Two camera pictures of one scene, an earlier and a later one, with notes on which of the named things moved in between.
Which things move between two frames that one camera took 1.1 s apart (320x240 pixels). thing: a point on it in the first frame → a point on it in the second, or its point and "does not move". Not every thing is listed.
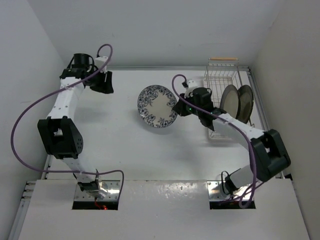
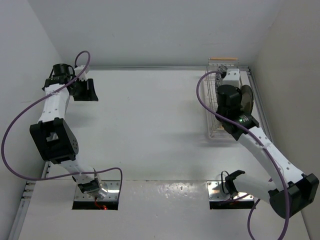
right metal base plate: [217, 192] does not move
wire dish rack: [221, 73] does not move
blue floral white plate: [154, 106] → [219, 79]
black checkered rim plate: [245, 104] does not move
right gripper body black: [189, 98] → [239, 90]
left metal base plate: [110, 191] does not move
